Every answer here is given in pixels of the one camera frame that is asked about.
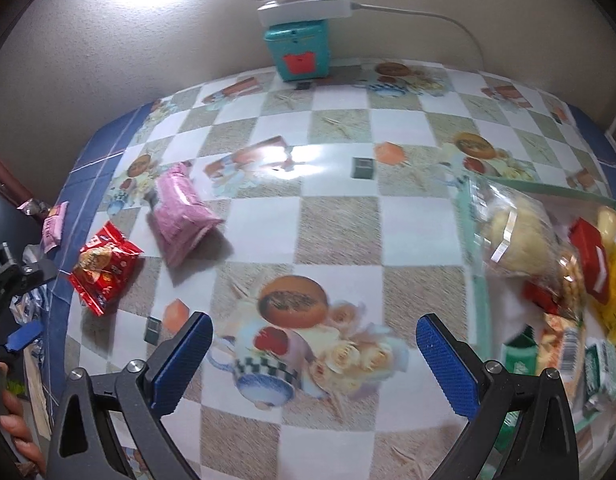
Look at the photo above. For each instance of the green snack packet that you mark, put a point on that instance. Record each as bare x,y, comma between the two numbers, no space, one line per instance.
602,370

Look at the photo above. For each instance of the bread bun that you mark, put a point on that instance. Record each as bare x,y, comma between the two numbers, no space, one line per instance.
517,230

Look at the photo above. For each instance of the red cookie snack packet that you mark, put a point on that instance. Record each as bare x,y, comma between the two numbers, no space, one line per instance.
103,265

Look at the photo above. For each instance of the small pink packet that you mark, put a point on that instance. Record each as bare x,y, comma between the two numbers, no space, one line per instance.
54,225

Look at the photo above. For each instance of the green snack carton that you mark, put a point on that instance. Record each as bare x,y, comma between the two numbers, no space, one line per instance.
520,355

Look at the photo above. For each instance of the small teal box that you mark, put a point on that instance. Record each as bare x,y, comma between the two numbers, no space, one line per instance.
298,45

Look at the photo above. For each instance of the small clear wrapper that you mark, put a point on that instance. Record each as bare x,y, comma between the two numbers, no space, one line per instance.
33,207

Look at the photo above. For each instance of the yellow snack packet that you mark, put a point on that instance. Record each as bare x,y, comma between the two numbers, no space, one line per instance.
615,310

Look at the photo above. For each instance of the teal cardboard box tray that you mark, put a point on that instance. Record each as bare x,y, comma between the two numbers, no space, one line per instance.
502,305

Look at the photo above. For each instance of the orange striped snack packet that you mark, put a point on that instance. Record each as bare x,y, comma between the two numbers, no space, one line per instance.
557,340

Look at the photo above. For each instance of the checkered printed tablecloth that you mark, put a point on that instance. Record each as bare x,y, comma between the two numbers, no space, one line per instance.
338,210

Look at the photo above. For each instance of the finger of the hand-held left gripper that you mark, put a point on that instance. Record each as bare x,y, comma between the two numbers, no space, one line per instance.
24,337
8,275

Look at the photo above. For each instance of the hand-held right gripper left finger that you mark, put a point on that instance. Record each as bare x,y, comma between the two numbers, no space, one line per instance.
180,360

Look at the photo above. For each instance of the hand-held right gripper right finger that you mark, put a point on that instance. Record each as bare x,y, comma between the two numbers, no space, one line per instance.
447,365

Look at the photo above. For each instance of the pink snack packet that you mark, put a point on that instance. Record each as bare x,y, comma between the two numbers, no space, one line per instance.
180,210

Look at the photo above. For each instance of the person's left hand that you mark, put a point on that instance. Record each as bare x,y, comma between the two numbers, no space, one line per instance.
15,425

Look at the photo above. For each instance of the dark red snack packet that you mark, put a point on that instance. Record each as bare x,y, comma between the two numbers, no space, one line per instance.
587,255

